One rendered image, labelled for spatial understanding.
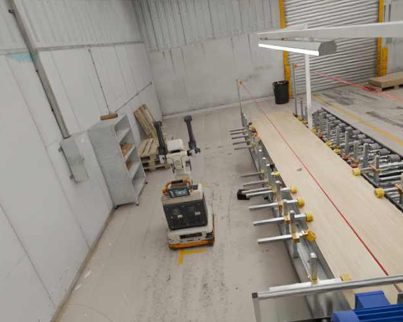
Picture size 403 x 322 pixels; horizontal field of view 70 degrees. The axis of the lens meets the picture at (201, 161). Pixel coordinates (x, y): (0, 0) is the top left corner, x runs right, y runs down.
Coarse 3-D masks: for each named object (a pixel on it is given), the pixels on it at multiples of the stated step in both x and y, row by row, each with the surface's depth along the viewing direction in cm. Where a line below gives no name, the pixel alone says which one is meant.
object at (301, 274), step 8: (248, 144) 510; (256, 160) 443; (256, 168) 428; (264, 184) 372; (272, 200) 335; (272, 208) 321; (280, 224) 292; (280, 232) 287; (288, 240) 269; (288, 248) 260; (288, 256) 260; (296, 256) 246; (296, 264) 240; (296, 272) 234; (304, 272) 231; (304, 280) 224
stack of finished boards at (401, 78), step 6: (402, 72) 941; (372, 78) 948; (378, 78) 933; (384, 78) 917; (390, 78) 903; (396, 78) 889; (402, 78) 878; (372, 84) 934; (378, 84) 900; (384, 84) 883; (390, 84) 883; (396, 84) 884
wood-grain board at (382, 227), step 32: (256, 128) 520; (288, 128) 487; (288, 160) 376; (320, 160) 359; (288, 192) 310; (320, 192) 295; (352, 192) 284; (320, 224) 250; (352, 224) 242; (384, 224) 235; (352, 256) 211; (384, 256) 206
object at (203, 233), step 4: (192, 232) 381; (196, 232) 379; (200, 232) 378; (204, 232) 378; (176, 236) 382; (180, 236) 382; (184, 236) 382; (188, 236) 382; (192, 236) 382; (196, 236) 382; (200, 236) 381
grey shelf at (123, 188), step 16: (96, 128) 475; (112, 128) 474; (128, 128) 554; (96, 144) 486; (112, 144) 485; (112, 160) 497; (128, 160) 593; (112, 176) 509; (128, 176) 508; (144, 176) 607; (112, 192) 521; (128, 192) 521
